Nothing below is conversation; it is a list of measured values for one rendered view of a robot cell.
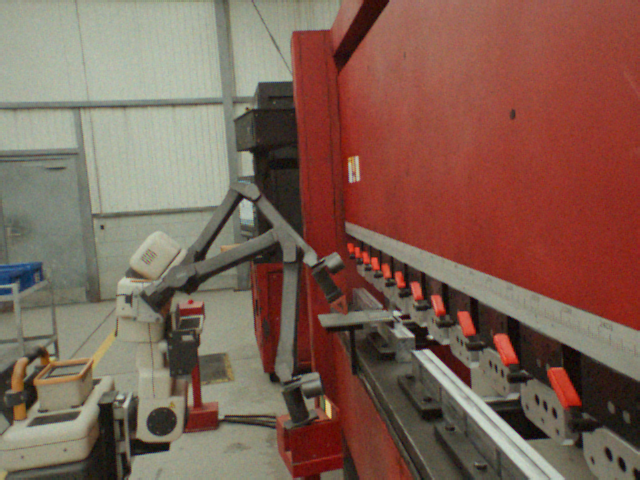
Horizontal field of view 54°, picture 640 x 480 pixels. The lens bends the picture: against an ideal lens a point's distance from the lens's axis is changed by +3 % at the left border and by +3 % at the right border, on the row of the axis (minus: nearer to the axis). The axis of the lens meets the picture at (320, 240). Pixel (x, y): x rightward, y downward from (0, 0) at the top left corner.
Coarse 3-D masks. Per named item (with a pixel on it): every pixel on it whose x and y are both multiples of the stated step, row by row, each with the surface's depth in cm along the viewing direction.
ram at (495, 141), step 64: (448, 0) 135; (512, 0) 103; (576, 0) 84; (384, 64) 201; (448, 64) 137; (512, 64) 104; (576, 64) 85; (384, 128) 208; (448, 128) 140; (512, 128) 106; (576, 128) 86; (384, 192) 215; (448, 192) 143; (512, 192) 108; (576, 192) 87; (448, 256) 147; (512, 256) 110; (576, 256) 88
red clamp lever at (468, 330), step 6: (462, 312) 130; (462, 318) 128; (468, 318) 128; (462, 324) 128; (468, 324) 127; (462, 330) 127; (468, 330) 126; (474, 330) 127; (468, 336) 126; (474, 336) 126; (474, 342) 124; (480, 342) 124; (468, 348) 124; (474, 348) 123; (480, 348) 124
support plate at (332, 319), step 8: (352, 312) 247; (360, 312) 246; (368, 312) 246; (376, 312) 245; (320, 320) 237; (328, 320) 235; (336, 320) 234; (344, 320) 234; (352, 320) 233; (360, 320) 232; (368, 320) 231; (376, 320) 231; (384, 320) 231
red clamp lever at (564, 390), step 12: (552, 372) 90; (564, 372) 90; (552, 384) 89; (564, 384) 88; (564, 396) 87; (576, 396) 87; (564, 408) 87; (576, 408) 86; (576, 420) 84; (588, 420) 84; (576, 432) 84; (588, 432) 84
